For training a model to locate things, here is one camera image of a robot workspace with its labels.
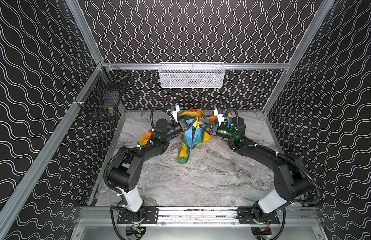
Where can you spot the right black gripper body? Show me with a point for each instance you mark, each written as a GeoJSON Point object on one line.
{"type": "Point", "coordinates": [214, 129]}

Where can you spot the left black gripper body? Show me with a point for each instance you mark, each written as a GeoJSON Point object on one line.
{"type": "Point", "coordinates": [183, 125]}

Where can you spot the rainbow striped jacket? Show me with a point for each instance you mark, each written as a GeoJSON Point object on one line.
{"type": "Point", "coordinates": [193, 137]}

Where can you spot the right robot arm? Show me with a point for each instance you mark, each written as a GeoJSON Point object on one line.
{"type": "Point", "coordinates": [292, 182]}

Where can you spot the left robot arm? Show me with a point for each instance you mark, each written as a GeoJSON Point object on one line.
{"type": "Point", "coordinates": [123, 170]}

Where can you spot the small brass object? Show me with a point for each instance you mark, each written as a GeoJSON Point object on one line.
{"type": "Point", "coordinates": [111, 112]}

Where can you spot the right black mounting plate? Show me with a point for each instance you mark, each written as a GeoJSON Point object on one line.
{"type": "Point", "coordinates": [255, 216]}

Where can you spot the black mounting plate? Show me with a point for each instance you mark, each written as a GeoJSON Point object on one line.
{"type": "Point", "coordinates": [255, 216]}
{"type": "Point", "coordinates": [145, 215]}

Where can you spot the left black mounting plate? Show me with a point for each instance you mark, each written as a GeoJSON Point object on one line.
{"type": "Point", "coordinates": [145, 215]}

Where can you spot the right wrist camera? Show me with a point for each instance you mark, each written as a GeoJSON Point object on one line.
{"type": "Point", "coordinates": [219, 114]}

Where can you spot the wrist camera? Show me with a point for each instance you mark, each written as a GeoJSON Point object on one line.
{"type": "Point", "coordinates": [174, 110]}
{"type": "Point", "coordinates": [219, 114]}

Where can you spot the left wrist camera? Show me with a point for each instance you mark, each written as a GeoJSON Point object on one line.
{"type": "Point", "coordinates": [174, 110]}

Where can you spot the white wire mesh basket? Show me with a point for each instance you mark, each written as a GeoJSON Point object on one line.
{"type": "Point", "coordinates": [191, 75]}

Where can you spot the black wire basket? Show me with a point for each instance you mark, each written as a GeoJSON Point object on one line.
{"type": "Point", "coordinates": [106, 91]}

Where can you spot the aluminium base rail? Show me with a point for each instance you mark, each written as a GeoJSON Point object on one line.
{"type": "Point", "coordinates": [199, 217]}

